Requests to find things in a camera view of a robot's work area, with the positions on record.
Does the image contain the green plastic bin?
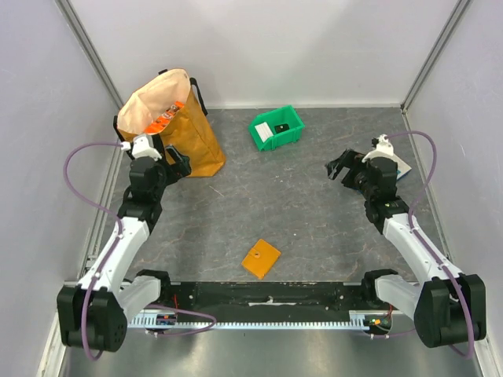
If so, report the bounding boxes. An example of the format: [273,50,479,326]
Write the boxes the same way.
[248,105,305,152]

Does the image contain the orange leather card holder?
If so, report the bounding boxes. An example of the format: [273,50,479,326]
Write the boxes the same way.
[241,239,281,280]

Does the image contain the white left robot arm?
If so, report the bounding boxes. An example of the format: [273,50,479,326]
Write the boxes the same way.
[57,145,191,361]

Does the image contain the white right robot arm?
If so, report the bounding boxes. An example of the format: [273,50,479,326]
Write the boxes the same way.
[325,149,486,348]

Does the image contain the white card stack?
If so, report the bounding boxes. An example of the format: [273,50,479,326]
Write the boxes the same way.
[255,122,274,143]

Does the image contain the blue white box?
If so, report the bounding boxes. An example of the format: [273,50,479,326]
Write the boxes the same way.
[393,155,412,181]

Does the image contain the orange snack packet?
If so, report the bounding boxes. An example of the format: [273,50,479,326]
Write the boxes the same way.
[144,101,185,135]

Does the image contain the brown tote bag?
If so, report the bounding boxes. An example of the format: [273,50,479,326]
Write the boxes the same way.
[113,68,226,178]

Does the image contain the small black device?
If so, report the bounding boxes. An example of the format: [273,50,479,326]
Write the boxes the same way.
[274,123,290,134]

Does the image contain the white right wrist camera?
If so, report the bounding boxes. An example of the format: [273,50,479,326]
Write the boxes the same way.
[362,134,395,163]

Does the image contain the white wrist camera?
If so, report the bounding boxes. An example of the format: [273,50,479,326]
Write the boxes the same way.
[362,134,395,163]
[120,134,162,161]

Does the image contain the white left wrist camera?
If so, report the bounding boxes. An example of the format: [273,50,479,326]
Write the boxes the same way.
[120,134,162,161]

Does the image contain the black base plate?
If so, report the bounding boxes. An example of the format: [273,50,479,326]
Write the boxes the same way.
[158,282,391,313]

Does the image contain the white slotted cable duct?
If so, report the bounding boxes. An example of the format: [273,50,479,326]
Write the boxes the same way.
[128,309,392,331]

